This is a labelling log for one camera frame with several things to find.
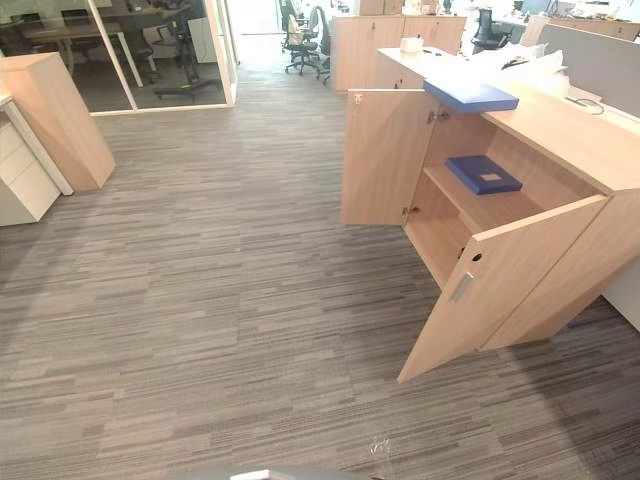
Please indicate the wooden two-door background cabinet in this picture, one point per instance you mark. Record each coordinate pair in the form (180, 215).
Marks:
(370, 45)

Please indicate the white drawer pedestal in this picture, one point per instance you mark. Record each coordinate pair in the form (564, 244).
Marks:
(20, 180)

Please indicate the glass partition with white frame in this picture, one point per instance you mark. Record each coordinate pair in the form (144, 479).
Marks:
(150, 50)

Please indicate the meeting room table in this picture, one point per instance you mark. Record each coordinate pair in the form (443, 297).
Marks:
(80, 35)

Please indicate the clear plastic bag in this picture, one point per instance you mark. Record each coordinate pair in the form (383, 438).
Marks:
(530, 67)

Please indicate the black mesh office chair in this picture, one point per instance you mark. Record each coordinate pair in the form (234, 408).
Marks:
(487, 30)

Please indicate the dark blue labelled folder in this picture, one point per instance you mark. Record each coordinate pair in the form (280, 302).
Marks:
(482, 173)

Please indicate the grey desk partition panel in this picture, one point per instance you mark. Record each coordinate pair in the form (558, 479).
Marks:
(595, 70)

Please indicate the plain wooden cabinet door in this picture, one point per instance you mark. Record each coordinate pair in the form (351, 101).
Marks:
(382, 155)

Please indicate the meeting room black chair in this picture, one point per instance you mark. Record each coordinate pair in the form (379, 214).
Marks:
(150, 47)

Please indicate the tall wooden side cabinet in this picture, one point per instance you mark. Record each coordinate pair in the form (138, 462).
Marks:
(57, 120)

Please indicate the black wheeled stand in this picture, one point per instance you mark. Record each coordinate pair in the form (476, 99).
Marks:
(185, 60)

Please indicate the light blue folder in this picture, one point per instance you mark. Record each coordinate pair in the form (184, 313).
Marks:
(470, 97)

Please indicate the white tissue box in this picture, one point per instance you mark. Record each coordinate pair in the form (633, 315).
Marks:
(411, 44)

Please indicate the open wooden office cabinet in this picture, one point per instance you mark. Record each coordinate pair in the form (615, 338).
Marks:
(560, 150)

